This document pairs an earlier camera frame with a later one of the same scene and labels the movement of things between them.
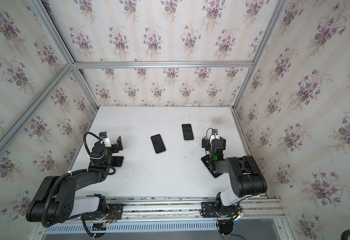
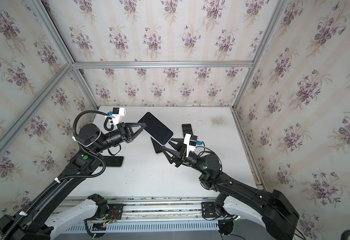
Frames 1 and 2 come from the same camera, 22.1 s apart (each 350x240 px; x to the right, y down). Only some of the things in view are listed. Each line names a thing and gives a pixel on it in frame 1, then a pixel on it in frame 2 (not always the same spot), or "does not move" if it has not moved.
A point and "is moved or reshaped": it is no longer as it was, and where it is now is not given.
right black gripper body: x=213 y=142 -> x=180 y=156
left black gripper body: x=115 y=147 -> x=123 y=133
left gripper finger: x=119 y=143 -> x=143 y=125
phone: x=187 y=131 does not move
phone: x=158 y=143 does not move
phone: x=116 y=161 does not move
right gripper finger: x=224 y=142 -> x=176 y=158
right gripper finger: x=205 y=144 -> x=180 y=141
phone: x=205 y=160 is moved or reshaped
